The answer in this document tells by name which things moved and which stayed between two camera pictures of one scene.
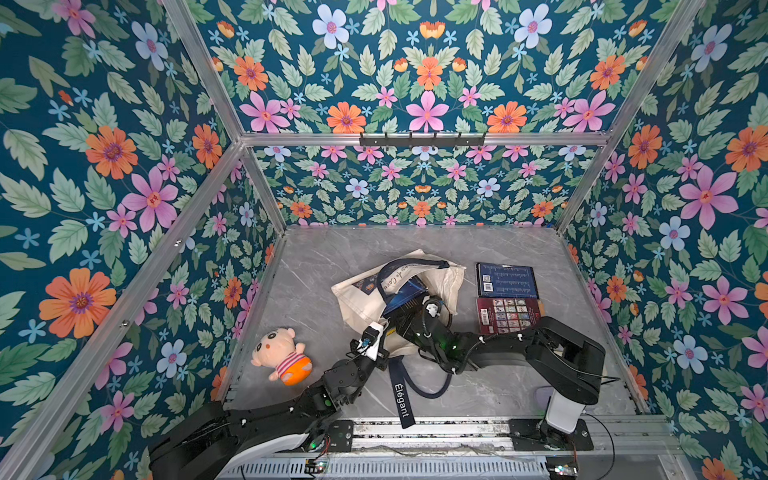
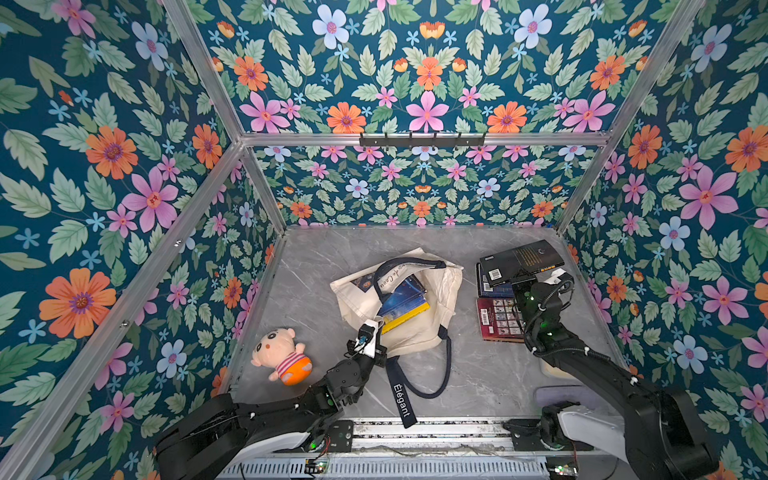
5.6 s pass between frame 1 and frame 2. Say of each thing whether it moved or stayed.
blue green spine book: stayed
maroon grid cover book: stayed
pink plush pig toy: stayed
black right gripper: moved
